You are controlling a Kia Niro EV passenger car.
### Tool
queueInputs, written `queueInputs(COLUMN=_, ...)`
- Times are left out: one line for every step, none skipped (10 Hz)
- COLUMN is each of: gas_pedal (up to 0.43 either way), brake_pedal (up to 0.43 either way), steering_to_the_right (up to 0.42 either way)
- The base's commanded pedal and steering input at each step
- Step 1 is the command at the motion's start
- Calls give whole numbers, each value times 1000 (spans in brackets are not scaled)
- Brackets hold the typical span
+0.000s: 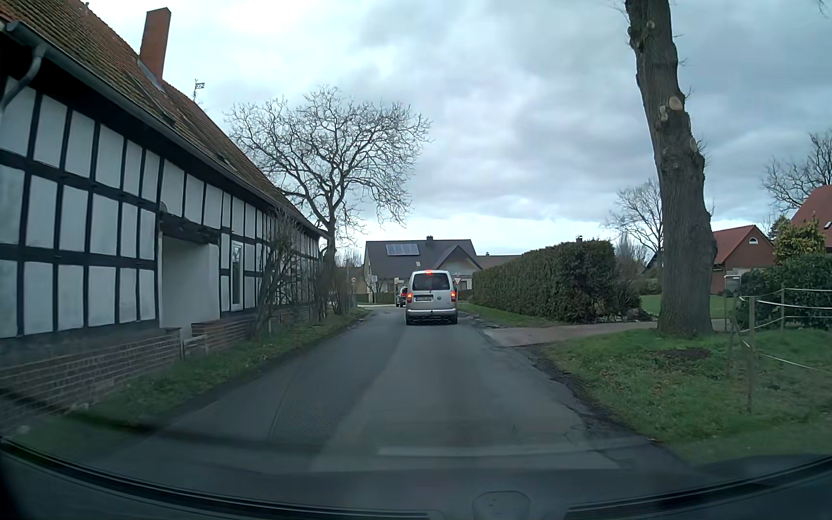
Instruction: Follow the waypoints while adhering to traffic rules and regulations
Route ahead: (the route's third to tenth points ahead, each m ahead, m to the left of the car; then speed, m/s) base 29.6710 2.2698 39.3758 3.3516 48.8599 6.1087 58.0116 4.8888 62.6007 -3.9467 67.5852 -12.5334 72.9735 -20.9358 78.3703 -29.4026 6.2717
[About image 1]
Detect bare tree beyond hedge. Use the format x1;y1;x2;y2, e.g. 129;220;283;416
604;179;666;261

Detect grass verge with tree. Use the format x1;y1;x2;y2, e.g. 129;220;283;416
542;321;832;465

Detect house with solar panels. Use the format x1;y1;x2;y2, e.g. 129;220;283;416
363;235;485;304

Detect bare tree behind houses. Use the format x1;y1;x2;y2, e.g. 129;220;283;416
761;127;832;214

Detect silver van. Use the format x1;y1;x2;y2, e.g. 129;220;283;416
405;269;459;326

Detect large bare tree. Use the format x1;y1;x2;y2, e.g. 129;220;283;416
225;85;431;312

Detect bare climbing shrub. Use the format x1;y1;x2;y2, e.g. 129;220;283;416
251;209;309;340

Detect tall trimmed green hedge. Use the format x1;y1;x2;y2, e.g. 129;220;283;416
471;239;641;325

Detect dark green bushes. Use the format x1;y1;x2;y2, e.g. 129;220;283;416
735;220;832;330

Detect small red brick house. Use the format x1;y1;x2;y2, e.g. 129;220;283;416
708;224;777;295

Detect thick bare tree trunk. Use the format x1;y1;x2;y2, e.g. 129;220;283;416
622;0;719;339

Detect grass verge beside house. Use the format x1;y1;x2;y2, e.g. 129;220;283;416
8;309;368;459

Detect grey asphalt road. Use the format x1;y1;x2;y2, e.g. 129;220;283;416
91;303;684;478

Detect car's own bonnet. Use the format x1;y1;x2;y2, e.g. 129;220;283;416
0;439;832;520

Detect half-timbered house with tiled roof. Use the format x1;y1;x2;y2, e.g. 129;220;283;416
0;0;330;434

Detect wire fence with wooden posts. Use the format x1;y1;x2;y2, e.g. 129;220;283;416
725;286;832;414

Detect paved driveway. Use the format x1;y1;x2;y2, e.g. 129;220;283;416
483;318;729;348

